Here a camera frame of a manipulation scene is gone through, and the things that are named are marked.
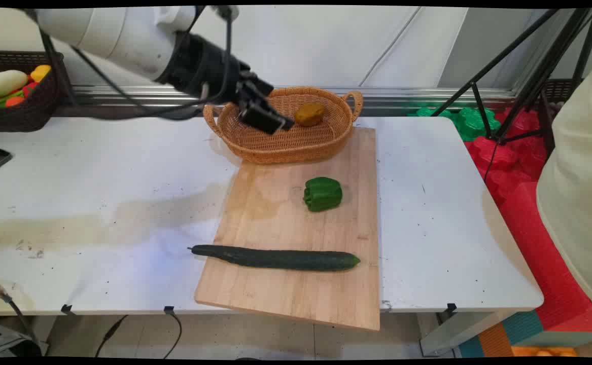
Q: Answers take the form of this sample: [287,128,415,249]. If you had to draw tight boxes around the grey bag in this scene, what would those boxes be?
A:
[0,318,49,358]

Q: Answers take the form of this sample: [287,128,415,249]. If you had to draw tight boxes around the black cable under table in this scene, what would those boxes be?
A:
[162,310,183,360]
[94,314,129,358]

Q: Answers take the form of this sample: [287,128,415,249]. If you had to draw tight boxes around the dark brown woven basket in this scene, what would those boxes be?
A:
[0,51,66,134]

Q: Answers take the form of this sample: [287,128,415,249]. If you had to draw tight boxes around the teal and orange mat tiles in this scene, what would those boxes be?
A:
[457,309,592,358]

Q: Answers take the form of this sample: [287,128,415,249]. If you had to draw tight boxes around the tan wicker basket with handles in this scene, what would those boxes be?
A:
[203,86,364,165]

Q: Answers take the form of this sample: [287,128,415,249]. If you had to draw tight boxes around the wooden cutting board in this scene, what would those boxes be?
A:
[194,127,380,332]

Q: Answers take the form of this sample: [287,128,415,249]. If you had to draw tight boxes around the red foam mat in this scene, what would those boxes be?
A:
[464,107,592,333]

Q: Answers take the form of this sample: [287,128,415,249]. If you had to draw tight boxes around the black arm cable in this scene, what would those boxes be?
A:
[194,6,240,102]
[37,28,210,121]

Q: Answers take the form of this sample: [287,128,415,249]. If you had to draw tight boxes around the aluminium window rail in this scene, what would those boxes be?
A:
[67,84,518,118]

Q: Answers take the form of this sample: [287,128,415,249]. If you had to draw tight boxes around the black tripod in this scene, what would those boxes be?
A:
[429,7,592,184]

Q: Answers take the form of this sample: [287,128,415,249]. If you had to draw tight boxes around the white table leg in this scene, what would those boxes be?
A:
[420,309,522,357]

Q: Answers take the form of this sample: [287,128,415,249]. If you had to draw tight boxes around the long dark green cucumber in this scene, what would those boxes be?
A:
[188,244,361,272]

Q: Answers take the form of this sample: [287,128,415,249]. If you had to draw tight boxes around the white toy radish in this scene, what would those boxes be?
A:
[0,70,29,98]

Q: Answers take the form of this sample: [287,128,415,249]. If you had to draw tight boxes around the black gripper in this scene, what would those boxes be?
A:
[156,31,296,135]

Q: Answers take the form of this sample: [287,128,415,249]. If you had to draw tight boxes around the cream fabric cover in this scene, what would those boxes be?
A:
[535,55,592,316]

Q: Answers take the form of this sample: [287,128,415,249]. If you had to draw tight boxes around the green bell pepper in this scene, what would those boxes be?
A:
[303,176,343,212]

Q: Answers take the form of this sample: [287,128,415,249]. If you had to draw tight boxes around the brown potato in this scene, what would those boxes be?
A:
[294,102,326,127]

